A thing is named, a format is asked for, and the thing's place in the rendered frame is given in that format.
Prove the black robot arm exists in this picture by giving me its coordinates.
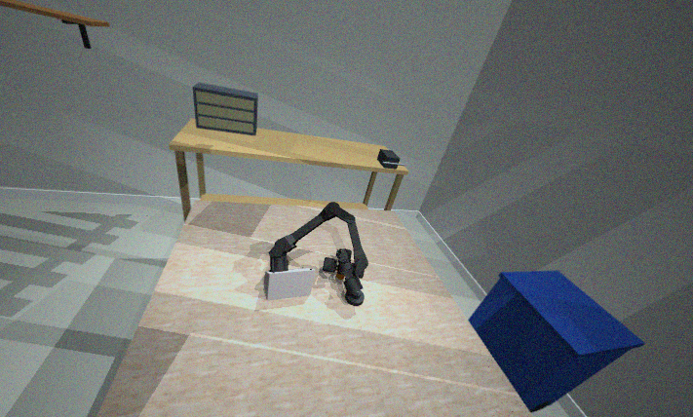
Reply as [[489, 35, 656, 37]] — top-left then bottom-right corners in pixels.
[[269, 202, 368, 295]]

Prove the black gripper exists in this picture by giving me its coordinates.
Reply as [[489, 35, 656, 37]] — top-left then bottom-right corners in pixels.
[[323, 257, 365, 279]]

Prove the black round pedestal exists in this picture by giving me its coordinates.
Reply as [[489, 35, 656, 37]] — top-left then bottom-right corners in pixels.
[[345, 290, 365, 306]]

